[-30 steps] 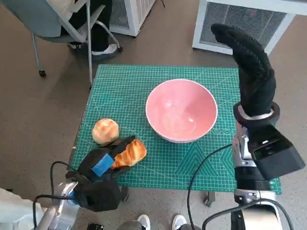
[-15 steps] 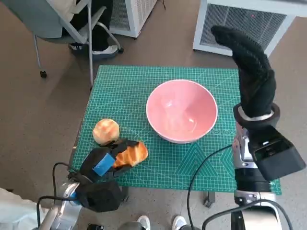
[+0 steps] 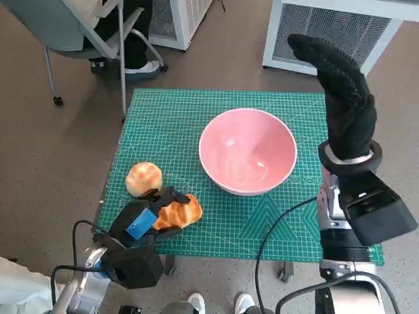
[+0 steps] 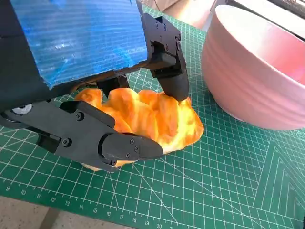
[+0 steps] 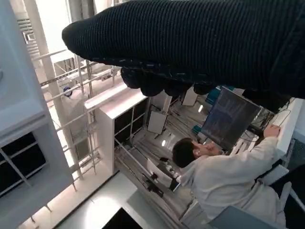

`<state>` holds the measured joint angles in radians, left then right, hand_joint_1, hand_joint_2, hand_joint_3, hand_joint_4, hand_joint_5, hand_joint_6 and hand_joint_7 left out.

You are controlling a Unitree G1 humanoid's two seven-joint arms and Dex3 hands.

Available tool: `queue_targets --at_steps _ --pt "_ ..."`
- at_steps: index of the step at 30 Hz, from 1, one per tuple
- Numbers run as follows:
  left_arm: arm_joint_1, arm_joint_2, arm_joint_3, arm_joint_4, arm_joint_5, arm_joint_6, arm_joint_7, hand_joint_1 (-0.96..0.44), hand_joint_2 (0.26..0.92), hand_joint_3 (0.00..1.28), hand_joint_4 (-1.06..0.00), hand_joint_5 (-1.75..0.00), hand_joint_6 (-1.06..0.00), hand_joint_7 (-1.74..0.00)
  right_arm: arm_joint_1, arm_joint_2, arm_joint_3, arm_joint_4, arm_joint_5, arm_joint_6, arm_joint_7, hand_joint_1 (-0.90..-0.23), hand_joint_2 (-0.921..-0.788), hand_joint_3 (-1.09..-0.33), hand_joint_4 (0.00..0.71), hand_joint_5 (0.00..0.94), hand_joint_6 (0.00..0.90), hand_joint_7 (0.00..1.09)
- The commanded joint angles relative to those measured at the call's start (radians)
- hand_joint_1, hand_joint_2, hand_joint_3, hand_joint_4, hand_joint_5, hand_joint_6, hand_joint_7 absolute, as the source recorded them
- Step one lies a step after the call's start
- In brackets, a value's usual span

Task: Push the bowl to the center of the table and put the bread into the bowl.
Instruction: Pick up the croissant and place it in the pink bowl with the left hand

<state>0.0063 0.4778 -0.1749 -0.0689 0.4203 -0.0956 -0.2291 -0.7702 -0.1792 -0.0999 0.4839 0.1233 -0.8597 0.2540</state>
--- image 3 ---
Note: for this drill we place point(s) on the person with white shoes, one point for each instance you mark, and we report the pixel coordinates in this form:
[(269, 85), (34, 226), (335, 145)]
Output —
[(198, 302)]

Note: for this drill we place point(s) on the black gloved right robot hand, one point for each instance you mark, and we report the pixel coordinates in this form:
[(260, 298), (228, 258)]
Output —
[(350, 114)]

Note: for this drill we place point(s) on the small black device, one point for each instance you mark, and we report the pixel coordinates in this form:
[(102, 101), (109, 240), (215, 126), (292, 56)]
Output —
[(131, 309)]

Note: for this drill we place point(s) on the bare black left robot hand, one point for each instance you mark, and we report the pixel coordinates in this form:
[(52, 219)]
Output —
[(140, 222)]

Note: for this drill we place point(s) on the grey chair with metal frame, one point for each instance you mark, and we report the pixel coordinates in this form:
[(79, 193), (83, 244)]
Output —
[(49, 26)]

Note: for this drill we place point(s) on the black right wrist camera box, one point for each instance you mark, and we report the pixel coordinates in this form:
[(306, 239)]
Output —
[(376, 212)]

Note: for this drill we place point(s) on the large white grille cabinet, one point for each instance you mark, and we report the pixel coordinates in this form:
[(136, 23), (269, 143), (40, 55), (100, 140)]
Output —
[(343, 19)]

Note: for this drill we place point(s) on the round toy bread bun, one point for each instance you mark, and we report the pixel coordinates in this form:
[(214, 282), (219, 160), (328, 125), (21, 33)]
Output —
[(144, 178)]

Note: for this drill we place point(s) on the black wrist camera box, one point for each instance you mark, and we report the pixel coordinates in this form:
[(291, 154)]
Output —
[(376, 212), (137, 268)]

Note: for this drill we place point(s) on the person in light clothing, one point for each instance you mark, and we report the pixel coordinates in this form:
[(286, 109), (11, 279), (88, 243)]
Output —
[(19, 288)]

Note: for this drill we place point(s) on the pink bowl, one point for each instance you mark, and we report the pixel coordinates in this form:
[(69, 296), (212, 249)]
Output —
[(242, 153)]

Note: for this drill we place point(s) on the seated person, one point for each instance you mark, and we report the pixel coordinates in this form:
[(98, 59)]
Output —
[(137, 39)]

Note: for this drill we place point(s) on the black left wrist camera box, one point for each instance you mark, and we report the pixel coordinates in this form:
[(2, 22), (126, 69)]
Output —
[(137, 268)]

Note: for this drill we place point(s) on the green cutting mat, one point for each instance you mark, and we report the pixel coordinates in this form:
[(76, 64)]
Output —
[(229, 222)]

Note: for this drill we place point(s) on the small white grille cabinet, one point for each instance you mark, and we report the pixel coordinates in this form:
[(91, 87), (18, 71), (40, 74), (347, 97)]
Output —
[(183, 19)]

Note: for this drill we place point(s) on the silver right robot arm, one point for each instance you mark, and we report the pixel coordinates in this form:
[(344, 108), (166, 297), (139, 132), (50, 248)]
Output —
[(337, 242)]

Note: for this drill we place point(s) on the long toy bread loaf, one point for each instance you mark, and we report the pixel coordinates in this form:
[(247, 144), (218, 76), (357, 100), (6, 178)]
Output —
[(183, 212)]

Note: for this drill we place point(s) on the metal table leg caster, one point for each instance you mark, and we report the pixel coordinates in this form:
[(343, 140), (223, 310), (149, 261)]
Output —
[(170, 265), (286, 271)]

